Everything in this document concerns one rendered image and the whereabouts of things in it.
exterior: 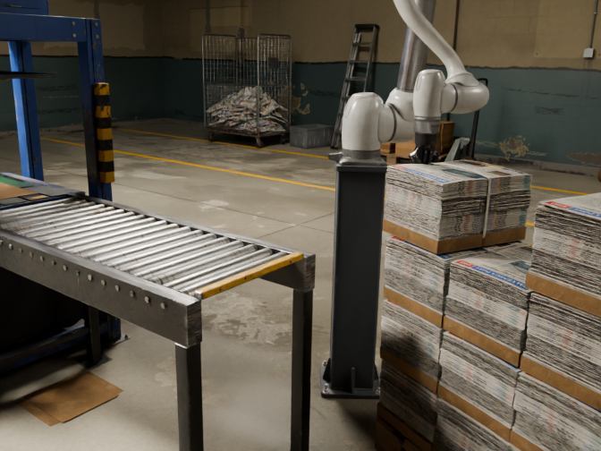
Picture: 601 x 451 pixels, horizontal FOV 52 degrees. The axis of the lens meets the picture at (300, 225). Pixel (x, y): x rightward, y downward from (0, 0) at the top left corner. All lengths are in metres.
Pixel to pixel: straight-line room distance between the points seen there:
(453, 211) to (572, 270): 0.45
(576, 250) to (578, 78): 7.01
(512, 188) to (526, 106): 6.69
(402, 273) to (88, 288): 0.99
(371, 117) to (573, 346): 1.17
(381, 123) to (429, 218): 0.63
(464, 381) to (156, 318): 0.93
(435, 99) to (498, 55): 6.76
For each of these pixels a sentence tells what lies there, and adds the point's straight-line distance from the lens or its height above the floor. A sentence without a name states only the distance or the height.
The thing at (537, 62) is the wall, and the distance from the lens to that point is 8.70.
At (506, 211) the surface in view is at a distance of 2.07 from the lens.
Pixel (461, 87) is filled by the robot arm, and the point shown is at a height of 1.32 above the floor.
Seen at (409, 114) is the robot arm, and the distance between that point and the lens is 2.49.
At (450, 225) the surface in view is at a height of 0.92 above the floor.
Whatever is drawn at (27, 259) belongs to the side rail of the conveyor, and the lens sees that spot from 2.20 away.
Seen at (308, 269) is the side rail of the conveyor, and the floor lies 0.75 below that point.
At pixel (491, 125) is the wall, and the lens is 8.90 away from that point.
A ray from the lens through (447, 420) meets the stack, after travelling 2.08.
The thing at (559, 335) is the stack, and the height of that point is 0.75.
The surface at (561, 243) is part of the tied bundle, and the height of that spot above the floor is 0.98.
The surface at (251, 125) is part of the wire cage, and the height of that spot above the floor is 0.34.
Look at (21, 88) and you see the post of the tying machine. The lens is 3.46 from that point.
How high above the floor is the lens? 1.41
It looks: 16 degrees down
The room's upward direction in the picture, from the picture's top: 1 degrees clockwise
